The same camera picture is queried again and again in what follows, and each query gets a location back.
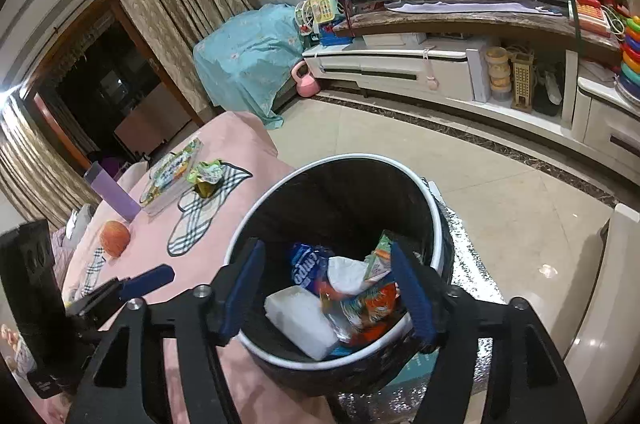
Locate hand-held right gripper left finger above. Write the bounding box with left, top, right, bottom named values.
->
left=65, top=239, right=267, bottom=424

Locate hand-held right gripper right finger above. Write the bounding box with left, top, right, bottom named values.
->
left=389, top=240, right=588, bottom=424

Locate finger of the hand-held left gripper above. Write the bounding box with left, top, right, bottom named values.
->
left=117, top=264, right=176, bottom=302
left=65, top=276, right=133, bottom=320

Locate orange snack packet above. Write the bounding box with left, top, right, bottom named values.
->
left=320, top=279, right=413, bottom=347

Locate green orange carton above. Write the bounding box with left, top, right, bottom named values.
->
left=364, top=230, right=401, bottom=285

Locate white tissue pack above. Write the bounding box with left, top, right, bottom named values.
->
left=264, top=285, right=341, bottom=361

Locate blue snack packet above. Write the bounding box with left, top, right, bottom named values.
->
left=290, top=243, right=336, bottom=297

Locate black white-rimmed trash bin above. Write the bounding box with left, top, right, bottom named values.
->
left=222, top=153, right=456, bottom=397

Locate red apple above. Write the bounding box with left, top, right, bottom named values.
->
left=100, top=220, right=132, bottom=259

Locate silver foil mat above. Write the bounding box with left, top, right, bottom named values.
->
left=325, top=176, right=506, bottom=424

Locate patterned sofa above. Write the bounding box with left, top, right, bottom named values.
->
left=47, top=203, right=101, bottom=290

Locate teal box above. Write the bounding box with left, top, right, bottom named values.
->
left=377, top=344, right=441, bottom=397

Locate purple bottle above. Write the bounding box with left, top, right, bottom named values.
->
left=83, top=161, right=142, bottom=222

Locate green picture book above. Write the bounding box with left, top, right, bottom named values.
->
left=139, top=138, right=203, bottom=216

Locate green crumpled wrapper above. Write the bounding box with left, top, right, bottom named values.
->
left=187, top=159, right=223, bottom=197

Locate beige cabinet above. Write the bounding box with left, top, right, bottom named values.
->
left=114, top=84, right=193, bottom=152

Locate cream chair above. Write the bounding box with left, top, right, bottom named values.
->
left=562, top=204, right=640, bottom=424

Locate pink kettlebell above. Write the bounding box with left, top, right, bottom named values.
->
left=291, top=60, right=321, bottom=99

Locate cream television stand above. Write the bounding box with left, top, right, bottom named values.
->
left=302, top=0, right=640, bottom=175

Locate stack of beige jars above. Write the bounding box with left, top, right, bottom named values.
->
left=484, top=46, right=513, bottom=105

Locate wooden toy house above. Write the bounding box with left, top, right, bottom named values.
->
left=510, top=56, right=535, bottom=112

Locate teal cloth covered armchair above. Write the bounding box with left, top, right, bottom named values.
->
left=193, top=2, right=321, bottom=131

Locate white power strip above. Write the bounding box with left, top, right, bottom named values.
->
left=542, top=71, right=561, bottom=105

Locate toy cash register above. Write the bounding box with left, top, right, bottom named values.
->
left=294, top=0, right=353, bottom=47

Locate white cloth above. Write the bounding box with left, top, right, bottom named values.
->
left=385, top=0, right=566, bottom=16

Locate red toy phone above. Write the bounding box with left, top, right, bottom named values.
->
left=574, top=0, right=613, bottom=37

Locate pink drawer lock strap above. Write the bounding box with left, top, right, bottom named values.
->
left=422, top=46, right=441, bottom=91

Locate wooden balcony door frame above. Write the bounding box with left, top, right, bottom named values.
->
left=22, top=0, right=206, bottom=165

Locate rainbow ring stacker toy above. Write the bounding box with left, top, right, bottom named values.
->
left=615, top=15, right=640, bottom=105

